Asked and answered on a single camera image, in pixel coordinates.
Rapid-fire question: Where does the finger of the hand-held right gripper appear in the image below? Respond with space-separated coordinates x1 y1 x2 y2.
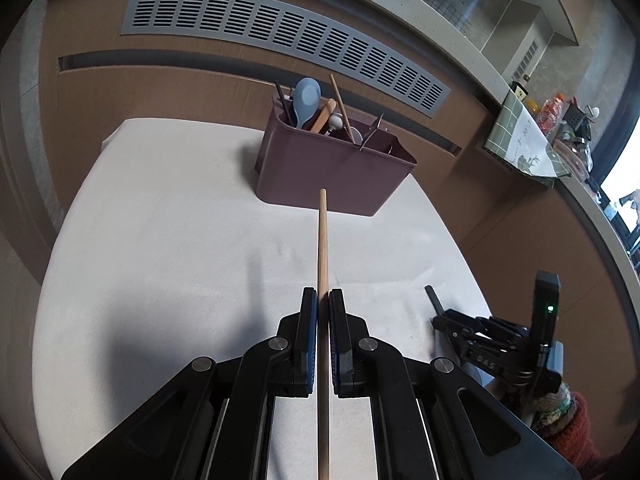
425 285 532 357

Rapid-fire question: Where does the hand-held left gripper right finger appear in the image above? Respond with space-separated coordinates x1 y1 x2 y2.
327 288 583 480

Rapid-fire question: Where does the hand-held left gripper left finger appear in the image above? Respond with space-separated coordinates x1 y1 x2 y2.
61 286 319 480

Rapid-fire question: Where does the wooden chopstick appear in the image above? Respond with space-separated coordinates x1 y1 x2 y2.
329 74 356 143
317 189 331 480

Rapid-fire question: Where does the maroon plastic utensil holder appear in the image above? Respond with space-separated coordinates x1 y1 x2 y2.
256 94 417 217

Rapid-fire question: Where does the metal spatula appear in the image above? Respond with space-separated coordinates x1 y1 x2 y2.
359 113 386 152

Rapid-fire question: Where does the wooden spoon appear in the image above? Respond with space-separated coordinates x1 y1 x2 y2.
310 99 337 135

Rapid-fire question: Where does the person's right forearm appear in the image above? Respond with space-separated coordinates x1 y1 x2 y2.
502 380 608 476

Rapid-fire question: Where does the green tiled cloth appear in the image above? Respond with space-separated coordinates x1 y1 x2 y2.
482 87 573 188

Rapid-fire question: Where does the orange snack packet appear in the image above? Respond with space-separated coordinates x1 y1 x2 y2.
537 92 568 136

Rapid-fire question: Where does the black metal basket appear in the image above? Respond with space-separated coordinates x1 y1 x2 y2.
565 97 594 132

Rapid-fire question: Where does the blue plastic spoon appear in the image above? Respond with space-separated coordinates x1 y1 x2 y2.
291 77 322 130

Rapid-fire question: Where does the small grey vent grille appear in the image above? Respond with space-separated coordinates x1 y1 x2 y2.
510 40 541 80

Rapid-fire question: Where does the long grey vent grille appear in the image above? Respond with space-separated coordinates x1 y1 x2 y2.
122 0 452 120

